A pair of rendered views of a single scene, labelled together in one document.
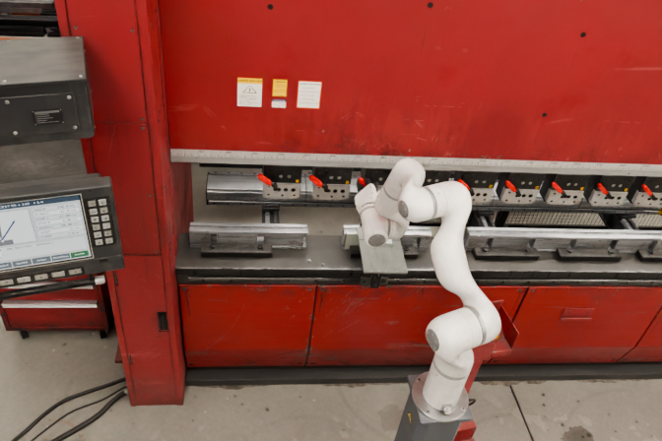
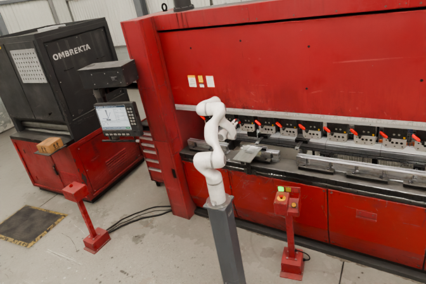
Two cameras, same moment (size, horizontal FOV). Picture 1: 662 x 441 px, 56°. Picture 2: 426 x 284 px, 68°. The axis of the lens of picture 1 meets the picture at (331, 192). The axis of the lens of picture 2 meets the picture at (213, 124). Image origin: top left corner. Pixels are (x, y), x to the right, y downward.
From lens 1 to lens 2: 1.91 m
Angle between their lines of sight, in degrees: 41
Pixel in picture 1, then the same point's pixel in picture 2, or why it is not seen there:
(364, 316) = (251, 191)
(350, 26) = (215, 52)
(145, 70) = (149, 69)
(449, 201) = (212, 107)
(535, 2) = (281, 33)
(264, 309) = not seen: hidden behind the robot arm
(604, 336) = (395, 239)
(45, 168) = not seen: hidden behind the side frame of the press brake
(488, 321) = (214, 156)
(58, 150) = not seen: hidden behind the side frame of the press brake
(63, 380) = (160, 201)
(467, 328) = (204, 156)
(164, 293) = (171, 160)
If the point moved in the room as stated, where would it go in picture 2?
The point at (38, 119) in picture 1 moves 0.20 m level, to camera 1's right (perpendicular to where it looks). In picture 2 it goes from (111, 79) to (123, 80)
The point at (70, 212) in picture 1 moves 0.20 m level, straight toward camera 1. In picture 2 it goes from (123, 111) to (113, 120)
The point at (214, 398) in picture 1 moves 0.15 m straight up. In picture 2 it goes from (201, 221) to (198, 211)
